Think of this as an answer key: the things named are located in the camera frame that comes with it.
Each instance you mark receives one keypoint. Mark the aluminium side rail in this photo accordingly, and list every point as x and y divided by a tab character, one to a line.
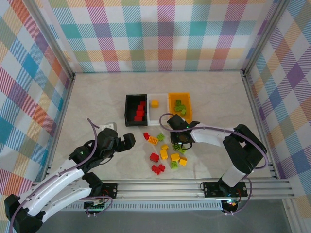
255	109
61	121

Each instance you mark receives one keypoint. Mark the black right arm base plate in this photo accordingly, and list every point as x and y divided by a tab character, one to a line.
211	189

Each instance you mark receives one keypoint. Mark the aluminium corner post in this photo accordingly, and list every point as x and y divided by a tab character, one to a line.
264	36
55	43

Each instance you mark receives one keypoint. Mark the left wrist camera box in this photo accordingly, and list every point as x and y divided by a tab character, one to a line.
108	125

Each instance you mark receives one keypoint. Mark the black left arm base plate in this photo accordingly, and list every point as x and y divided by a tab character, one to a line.
110	190

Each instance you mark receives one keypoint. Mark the orange-yellow lego brick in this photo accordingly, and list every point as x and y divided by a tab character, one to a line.
183	161

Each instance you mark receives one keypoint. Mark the clear white plastic bin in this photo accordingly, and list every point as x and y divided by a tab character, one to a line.
158	116

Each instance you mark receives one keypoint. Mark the orange plastic bin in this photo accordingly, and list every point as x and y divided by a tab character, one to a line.
188	104

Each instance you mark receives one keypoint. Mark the black plastic bin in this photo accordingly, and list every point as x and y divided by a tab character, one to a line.
130	121

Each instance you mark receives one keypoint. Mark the wide aluminium base rail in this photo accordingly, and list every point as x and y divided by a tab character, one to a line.
158	189

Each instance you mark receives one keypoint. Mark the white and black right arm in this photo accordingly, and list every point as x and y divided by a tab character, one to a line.
209	136

